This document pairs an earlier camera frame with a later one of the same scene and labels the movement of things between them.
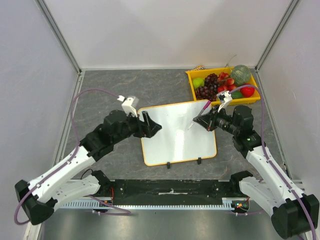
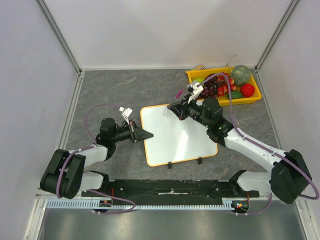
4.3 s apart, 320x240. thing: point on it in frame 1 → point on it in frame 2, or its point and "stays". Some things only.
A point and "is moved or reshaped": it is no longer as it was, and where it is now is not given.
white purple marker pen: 206,106 is moved or reshaped
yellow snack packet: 199,67 stays
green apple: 197,82 stays
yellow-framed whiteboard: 174,143 stays
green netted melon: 241,74 stays
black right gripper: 212,119 → 182,109
